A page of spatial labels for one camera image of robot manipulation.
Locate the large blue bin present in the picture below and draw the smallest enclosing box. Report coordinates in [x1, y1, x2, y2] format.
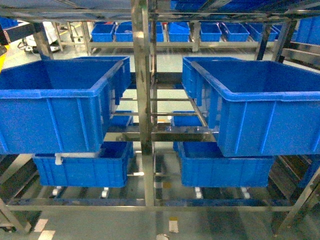
[190, 60, 320, 157]
[0, 59, 123, 154]

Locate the lower blue bin right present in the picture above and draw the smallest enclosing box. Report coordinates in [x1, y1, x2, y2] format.
[174, 141, 276, 188]

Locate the large blue bin left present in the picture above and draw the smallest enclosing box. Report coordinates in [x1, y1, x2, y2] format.
[0, 59, 123, 154]

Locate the steel shelf rack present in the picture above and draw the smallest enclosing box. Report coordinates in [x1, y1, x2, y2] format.
[0, 0, 320, 234]

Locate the large blue bin right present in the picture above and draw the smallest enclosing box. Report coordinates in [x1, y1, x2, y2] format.
[190, 60, 320, 157]

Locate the background steel bin shelf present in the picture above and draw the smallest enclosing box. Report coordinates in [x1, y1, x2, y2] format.
[82, 21, 298, 55]

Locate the white mobile robot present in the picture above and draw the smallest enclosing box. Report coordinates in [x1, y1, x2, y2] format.
[17, 21, 61, 54]

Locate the lower blue bin left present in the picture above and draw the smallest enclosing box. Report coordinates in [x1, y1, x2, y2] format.
[32, 141, 134, 188]

